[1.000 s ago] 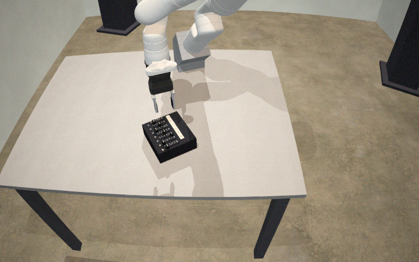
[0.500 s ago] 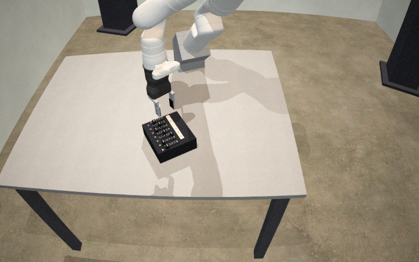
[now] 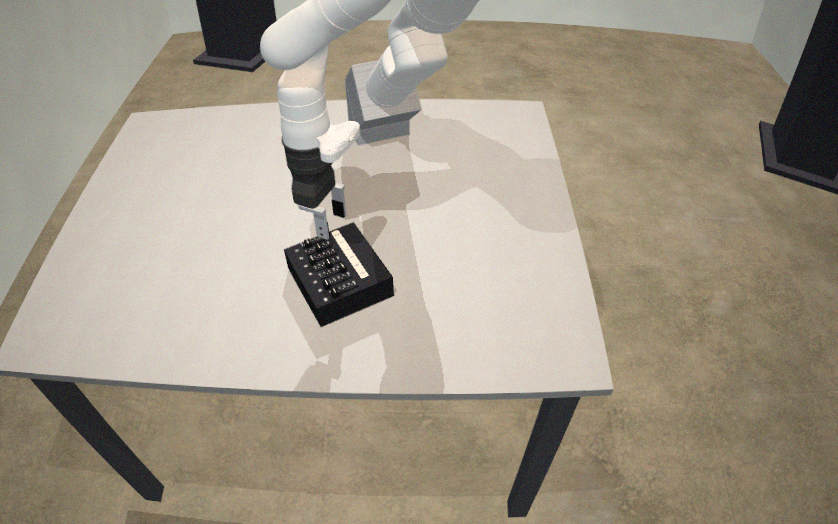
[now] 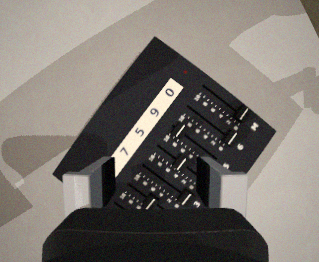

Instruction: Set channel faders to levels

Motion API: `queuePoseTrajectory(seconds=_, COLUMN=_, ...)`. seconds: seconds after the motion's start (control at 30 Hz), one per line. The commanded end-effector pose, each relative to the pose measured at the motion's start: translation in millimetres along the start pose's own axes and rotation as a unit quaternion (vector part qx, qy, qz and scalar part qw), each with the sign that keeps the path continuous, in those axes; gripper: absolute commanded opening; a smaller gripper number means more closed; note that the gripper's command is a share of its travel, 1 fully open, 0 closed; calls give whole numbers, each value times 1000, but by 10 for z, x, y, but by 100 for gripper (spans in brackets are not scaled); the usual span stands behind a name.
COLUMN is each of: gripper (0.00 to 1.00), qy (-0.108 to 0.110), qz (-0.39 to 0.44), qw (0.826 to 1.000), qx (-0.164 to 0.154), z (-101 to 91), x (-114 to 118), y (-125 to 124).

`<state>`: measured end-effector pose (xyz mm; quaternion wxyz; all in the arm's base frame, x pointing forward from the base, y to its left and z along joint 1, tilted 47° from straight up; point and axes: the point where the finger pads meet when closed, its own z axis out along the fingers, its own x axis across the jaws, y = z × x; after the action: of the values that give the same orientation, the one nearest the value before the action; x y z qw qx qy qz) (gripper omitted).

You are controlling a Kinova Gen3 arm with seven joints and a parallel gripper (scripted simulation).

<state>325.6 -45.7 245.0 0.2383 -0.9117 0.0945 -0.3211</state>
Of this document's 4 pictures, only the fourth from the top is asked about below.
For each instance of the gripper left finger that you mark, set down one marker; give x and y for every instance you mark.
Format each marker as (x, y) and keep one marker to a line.
(92, 187)

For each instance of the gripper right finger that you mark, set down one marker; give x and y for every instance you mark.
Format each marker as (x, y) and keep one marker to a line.
(218, 187)

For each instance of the black lighting desk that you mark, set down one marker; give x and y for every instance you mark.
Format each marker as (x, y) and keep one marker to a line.
(162, 93)

